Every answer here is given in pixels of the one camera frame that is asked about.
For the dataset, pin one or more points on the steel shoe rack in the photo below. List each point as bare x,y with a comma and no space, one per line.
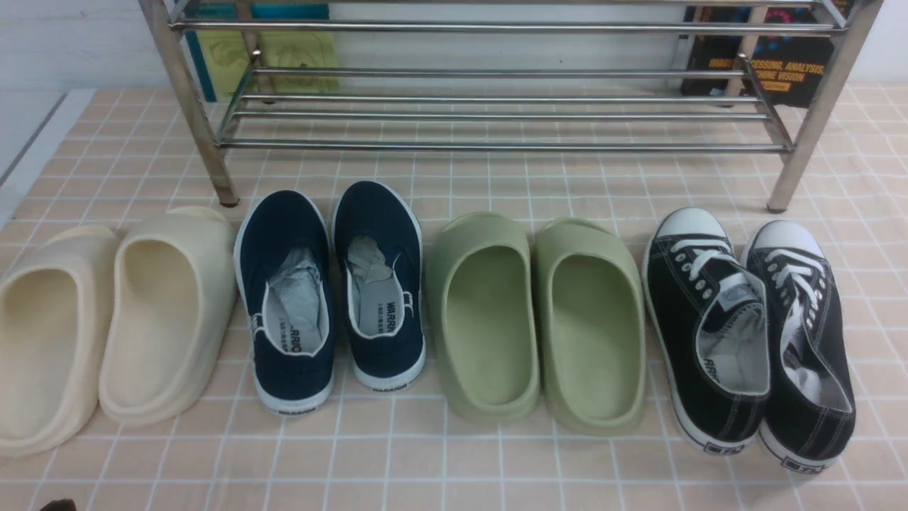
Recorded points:
745,100

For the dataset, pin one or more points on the cream foam slipper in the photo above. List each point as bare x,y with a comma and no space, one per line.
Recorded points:
56,307
174,291

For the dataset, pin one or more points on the left green foam slipper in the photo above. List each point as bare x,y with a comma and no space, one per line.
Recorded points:
477,280

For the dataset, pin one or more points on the black canvas sneaker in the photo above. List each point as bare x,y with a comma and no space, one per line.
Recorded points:
711,320
811,411

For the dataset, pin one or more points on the right green foam slipper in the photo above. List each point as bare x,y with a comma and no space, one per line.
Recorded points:
590,311

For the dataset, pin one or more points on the right cream foam slipper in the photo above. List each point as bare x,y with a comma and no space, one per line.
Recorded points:
174,291

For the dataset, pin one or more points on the teal and yellow book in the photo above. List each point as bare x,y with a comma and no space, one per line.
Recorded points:
220,57

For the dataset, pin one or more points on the right navy canvas shoe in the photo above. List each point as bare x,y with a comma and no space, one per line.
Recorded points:
379,251

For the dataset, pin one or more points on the black machine vision book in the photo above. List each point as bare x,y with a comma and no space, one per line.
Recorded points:
789,68

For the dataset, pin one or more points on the left cream foam slipper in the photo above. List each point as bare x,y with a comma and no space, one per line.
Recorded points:
56,307

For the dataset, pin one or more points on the green foam slipper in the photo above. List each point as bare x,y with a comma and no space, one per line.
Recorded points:
590,311
477,280

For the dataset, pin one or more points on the navy canvas shoe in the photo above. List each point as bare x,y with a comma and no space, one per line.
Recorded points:
379,251
282,261

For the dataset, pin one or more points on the left navy canvas shoe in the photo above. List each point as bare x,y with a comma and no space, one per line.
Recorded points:
282,261

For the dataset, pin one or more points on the dark object at bottom edge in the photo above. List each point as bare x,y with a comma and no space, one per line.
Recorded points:
60,505

